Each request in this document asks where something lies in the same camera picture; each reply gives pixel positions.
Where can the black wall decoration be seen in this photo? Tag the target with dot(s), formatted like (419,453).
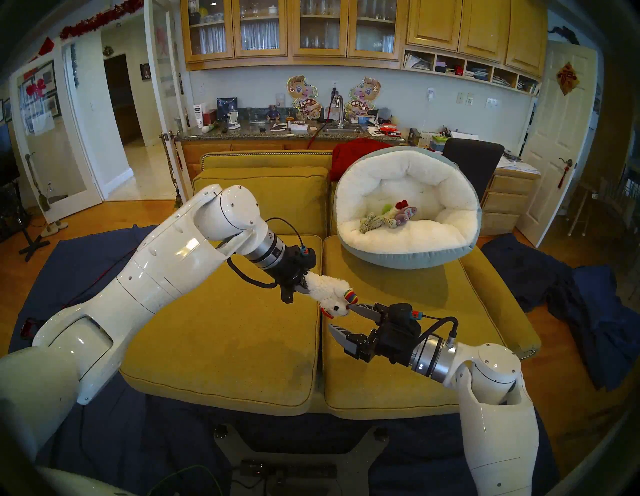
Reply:
(565,34)

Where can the white robot shoulder shell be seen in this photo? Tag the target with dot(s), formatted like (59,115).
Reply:
(75,485)

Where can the green plush toy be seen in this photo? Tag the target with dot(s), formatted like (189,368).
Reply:
(385,208)

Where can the black power strip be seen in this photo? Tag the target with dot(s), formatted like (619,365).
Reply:
(290,471)

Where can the black floor stand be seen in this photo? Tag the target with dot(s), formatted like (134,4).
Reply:
(30,245)

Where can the beige slipper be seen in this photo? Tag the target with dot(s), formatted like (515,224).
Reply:
(50,231)
(61,225)

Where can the red tinsel garland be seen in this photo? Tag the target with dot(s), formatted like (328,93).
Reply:
(100,19)

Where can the yellow fabric sofa frame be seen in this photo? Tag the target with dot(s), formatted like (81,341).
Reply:
(265,160)

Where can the dark blue box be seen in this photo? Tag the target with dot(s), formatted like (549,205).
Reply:
(226,106)

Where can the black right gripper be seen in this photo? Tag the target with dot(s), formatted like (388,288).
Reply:
(395,335)

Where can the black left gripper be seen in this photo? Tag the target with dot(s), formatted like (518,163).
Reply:
(295,265)

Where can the grey robot base frame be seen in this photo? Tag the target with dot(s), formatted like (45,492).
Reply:
(360,460)

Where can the yellow sofa back cushion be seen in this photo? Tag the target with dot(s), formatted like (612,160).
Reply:
(300,200)

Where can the small teddy bear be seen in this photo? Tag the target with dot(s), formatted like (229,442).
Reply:
(273,114)

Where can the purple plush toy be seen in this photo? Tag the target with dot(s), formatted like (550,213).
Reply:
(407,214)

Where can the red box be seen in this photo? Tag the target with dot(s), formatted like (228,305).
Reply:
(210,117)

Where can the red diamond door ornament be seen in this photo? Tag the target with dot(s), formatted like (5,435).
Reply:
(567,79)

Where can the yellow sofa seat cushion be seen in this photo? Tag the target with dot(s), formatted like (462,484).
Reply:
(225,350)
(400,285)

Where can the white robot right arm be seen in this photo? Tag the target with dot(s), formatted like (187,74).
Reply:
(500,430)

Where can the granite kitchen counter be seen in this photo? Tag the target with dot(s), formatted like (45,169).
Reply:
(240,134)

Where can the red paper diamond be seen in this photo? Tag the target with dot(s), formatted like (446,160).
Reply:
(46,46)

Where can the black television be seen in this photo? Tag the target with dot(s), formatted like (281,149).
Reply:
(7,155)

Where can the white lamb toy rainbow ears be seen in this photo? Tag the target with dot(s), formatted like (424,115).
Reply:
(327,292)

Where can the white fluffy dog bed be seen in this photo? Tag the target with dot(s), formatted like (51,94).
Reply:
(400,245)

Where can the stack of papers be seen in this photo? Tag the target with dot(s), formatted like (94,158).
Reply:
(520,167)

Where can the blue floor cloth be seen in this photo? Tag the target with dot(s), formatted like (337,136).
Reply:
(150,440)

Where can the red cloth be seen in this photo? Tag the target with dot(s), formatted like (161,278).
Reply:
(352,155)

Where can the red black floor object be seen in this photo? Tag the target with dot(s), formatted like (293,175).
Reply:
(30,328)

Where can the dark blue cloth pile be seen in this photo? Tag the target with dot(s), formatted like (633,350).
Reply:
(590,310)

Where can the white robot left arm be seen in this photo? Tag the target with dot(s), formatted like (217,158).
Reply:
(150,270)

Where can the red bow decoration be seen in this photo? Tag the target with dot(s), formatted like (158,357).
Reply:
(36,89)

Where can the beige fuzzy plush toy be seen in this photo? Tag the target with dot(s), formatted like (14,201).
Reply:
(372,223)

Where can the chrome faucet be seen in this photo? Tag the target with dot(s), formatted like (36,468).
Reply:
(342,112)

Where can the small dark framed picture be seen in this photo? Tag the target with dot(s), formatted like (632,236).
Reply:
(145,71)

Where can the black office chair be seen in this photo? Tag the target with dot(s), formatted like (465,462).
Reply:
(475,160)

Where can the small green wreath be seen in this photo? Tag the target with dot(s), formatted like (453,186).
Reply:
(108,51)

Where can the white lotion bottle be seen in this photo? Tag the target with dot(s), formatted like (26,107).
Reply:
(199,116)

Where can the white panel door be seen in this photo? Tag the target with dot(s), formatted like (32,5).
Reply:
(555,150)

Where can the white french door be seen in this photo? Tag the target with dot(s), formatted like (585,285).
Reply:
(75,205)
(150,60)

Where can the wooden desk with drawers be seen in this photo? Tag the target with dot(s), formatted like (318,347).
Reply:
(505,205)

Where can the white plush toy red bow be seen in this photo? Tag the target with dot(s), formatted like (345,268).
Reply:
(392,218)

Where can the cartoon pig wall decoration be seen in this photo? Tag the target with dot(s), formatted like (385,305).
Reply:
(365,92)
(302,92)

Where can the wooden wall cabinet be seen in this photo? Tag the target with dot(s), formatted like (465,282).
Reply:
(435,25)

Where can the black framed wall photo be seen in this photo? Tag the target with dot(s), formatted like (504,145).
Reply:
(7,110)

